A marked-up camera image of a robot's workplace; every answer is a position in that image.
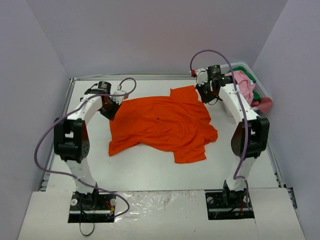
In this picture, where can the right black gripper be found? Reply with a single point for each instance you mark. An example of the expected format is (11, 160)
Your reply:
(205, 94)

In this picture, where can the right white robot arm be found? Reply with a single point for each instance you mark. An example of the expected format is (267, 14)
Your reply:
(250, 137)

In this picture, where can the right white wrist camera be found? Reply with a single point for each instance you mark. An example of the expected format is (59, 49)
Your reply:
(200, 75)

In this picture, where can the white perforated plastic basket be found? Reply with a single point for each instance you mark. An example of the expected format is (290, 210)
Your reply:
(258, 85)

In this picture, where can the orange t-shirt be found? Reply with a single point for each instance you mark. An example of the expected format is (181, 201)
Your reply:
(177, 123)

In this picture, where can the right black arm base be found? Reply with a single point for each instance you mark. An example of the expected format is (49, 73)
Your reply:
(220, 208)

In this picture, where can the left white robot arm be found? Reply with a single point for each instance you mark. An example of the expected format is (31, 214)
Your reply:
(71, 139)

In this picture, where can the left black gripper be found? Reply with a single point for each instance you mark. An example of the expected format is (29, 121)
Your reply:
(108, 112)

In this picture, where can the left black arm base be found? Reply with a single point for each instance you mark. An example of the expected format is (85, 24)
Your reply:
(92, 208)

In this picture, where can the green t-shirt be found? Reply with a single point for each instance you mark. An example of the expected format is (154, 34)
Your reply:
(256, 96)

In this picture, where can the salmon pink t-shirt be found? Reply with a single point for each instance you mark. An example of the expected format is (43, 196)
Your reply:
(263, 105)

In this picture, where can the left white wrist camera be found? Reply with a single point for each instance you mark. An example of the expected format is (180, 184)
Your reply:
(118, 96)

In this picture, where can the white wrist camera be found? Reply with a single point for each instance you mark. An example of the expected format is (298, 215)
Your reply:
(118, 96)
(200, 75)

